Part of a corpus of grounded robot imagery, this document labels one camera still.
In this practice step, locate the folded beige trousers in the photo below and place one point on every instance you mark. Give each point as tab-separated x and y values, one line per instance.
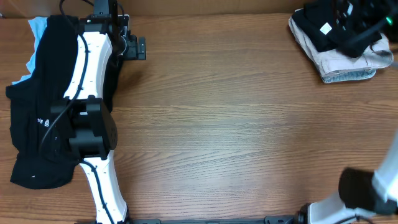
375	57

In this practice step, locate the light blue garment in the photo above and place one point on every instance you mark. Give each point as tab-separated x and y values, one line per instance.
38	26

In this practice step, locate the black polo shirt with logo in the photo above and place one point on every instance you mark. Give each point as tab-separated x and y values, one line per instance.
42	159

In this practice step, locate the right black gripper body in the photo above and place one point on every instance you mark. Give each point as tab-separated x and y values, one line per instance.
351	45

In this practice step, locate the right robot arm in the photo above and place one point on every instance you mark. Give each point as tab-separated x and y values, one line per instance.
361	194

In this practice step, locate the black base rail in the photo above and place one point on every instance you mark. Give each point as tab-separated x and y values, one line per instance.
285	219

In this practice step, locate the black t-shirt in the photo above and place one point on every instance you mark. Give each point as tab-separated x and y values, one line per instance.
317	21

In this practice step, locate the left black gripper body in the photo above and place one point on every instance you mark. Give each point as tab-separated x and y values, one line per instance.
141	48

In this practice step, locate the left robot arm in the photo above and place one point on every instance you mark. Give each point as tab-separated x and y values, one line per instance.
82	120

